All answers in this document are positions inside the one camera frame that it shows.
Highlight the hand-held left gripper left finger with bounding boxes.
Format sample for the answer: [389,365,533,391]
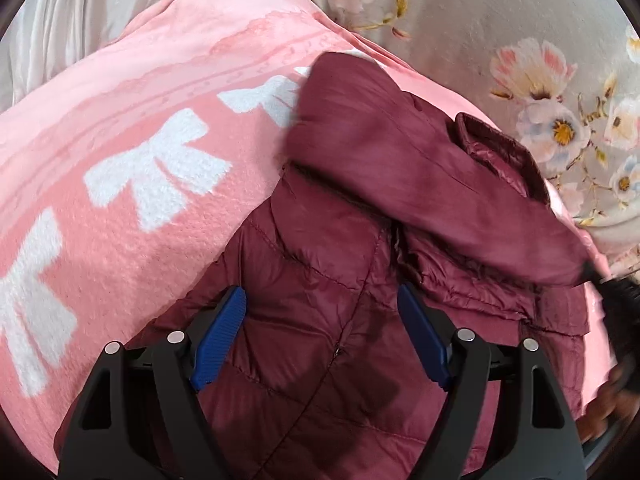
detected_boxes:
[57,285,247,480]

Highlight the pink blanket with white bows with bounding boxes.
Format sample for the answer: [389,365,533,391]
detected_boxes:
[0,0,621,476]

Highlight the grey floral bed sheet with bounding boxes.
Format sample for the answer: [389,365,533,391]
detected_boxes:
[220,0,640,281]

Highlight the maroon puffer jacket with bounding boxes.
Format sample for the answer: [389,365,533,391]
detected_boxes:
[54,50,608,480]

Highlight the pale satin cloth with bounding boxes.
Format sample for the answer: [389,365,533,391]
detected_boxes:
[0,0,236,111]

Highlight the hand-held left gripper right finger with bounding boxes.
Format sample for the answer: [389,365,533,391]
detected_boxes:
[397,282,587,480]

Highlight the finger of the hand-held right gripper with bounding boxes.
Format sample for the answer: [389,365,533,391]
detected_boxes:
[580,257,617,292]

